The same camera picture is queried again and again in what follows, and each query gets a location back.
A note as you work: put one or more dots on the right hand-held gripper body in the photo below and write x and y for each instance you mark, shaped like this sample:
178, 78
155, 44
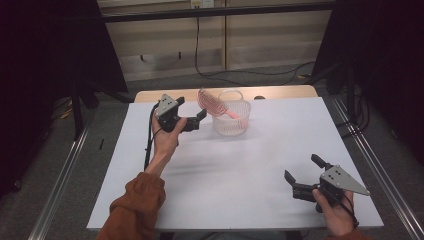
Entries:
336, 181

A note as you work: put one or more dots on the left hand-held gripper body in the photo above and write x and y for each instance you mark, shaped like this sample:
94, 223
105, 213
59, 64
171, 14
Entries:
166, 110

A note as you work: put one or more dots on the pink hairbrush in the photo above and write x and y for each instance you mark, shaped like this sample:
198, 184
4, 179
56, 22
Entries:
211, 103

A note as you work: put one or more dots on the white plastic basket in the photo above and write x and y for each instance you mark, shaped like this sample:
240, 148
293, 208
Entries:
233, 128

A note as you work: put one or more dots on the person's left hand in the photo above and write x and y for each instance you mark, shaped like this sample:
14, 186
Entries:
165, 143

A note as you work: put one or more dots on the person's right hand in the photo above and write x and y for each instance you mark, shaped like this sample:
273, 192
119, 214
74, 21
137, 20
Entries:
338, 216

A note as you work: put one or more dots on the wooden table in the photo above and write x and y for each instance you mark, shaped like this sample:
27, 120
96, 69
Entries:
150, 96

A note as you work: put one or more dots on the white table sheet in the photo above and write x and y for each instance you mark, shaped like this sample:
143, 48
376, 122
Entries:
233, 166

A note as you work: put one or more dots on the small dark round object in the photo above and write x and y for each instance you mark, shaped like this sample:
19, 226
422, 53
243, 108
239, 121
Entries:
259, 97

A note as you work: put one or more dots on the small black floor piece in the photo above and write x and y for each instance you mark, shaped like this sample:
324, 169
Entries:
101, 144

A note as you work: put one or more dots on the black metal stand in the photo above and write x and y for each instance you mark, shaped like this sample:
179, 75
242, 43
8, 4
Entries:
77, 113
350, 93

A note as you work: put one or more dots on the yellow floor item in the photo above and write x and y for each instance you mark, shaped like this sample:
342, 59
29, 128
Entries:
66, 113

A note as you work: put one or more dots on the black curtain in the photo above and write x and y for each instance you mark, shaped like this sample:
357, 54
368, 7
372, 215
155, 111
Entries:
393, 66
40, 66

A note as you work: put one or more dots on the black horizontal bar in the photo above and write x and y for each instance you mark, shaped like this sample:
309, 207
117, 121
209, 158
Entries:
266, 10

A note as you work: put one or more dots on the aluminium floor rail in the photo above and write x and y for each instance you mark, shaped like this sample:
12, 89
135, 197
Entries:
60, 186
383, 176

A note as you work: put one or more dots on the white wall outlet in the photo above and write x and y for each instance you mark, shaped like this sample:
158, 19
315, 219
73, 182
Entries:
201, 3

